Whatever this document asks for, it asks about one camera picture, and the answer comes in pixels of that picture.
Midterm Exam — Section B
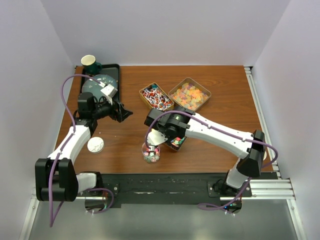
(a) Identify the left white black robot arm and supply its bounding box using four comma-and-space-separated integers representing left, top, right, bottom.
35, 92, 133, 202

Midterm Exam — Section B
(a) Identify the black serving tray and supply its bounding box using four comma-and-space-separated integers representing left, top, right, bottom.
79, 63, 121, 102

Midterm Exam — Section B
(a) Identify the teal ceramic plate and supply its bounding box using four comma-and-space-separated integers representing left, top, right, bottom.
81, 74, 119, 99

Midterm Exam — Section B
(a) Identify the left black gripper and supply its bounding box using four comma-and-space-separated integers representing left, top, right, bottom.
91, 95, 132, 123

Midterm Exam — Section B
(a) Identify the clear glass jar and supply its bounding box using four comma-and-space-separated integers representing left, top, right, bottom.
141, 143, 161, 164

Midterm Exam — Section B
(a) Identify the white jar lid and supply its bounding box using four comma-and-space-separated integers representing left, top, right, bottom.
87, 137, 105, 154

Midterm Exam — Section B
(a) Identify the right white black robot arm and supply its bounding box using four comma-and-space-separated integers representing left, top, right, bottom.
144, 107, 266, 197

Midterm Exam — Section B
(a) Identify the dark green mug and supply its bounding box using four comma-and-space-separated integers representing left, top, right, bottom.
80, 55, 103, 76

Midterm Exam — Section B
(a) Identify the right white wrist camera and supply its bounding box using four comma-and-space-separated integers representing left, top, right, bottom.
147, 129, 168, 146

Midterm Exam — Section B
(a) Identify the magenta plastic scoop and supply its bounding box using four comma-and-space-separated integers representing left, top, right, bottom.
147, 145, 157, 154

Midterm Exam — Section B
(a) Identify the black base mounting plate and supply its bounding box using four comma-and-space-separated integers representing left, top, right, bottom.
74, 172, 278, 209

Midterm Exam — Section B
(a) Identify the gold tin of lollipops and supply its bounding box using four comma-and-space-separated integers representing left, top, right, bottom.
139, 82, 175, 112

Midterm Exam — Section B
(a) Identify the aluminium frame rail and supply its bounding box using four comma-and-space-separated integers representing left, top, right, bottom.
29, 178, 297, 201

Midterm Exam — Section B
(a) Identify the yellow mug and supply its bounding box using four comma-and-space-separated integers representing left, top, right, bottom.
263, 150, 267, 161

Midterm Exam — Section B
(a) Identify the gold tin of star candies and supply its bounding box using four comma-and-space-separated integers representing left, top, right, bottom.
165, 136, 187, 151

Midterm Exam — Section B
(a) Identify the gold tin of gummy candies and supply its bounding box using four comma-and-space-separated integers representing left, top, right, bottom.
168, 77, 212, 112

